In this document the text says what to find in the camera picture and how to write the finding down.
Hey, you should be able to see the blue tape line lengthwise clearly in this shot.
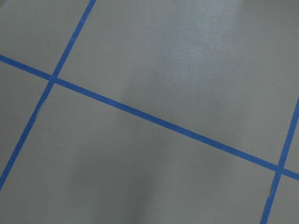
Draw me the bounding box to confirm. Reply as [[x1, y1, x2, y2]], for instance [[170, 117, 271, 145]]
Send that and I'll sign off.
[[0, 0, 96, 187]]

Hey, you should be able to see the blue tape line crosswise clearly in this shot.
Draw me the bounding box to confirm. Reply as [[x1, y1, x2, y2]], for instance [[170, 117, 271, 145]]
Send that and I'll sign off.
[[0, 55, 299, 181]]

